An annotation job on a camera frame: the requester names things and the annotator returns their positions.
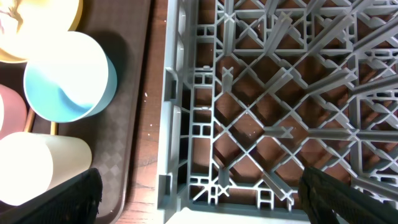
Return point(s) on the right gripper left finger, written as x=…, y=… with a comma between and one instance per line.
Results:
x=74, y=201

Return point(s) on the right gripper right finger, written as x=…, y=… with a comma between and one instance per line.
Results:
x=323, y=198

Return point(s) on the white cup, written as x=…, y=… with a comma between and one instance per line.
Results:
x=32, y=164

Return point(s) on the pink bowl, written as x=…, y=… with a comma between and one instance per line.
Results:
x=13, y=111

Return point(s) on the blue bowl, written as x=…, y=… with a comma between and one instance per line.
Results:
x=70, y=79

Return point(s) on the grey dishwasher rack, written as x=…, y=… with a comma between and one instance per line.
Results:
x=255, y=92

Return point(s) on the brown serving tray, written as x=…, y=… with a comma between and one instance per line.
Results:
x=120, y=27

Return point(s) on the right wooden chopstick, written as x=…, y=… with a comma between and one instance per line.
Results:
x=53, y=128

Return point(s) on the wooden chopstick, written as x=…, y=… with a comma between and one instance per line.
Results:
x=29, y=121
x=53, y=128

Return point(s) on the left wooden chopstick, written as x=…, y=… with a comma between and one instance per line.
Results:
x=29, y=121

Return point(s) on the yellow plate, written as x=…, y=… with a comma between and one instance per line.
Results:
x=27, y=26

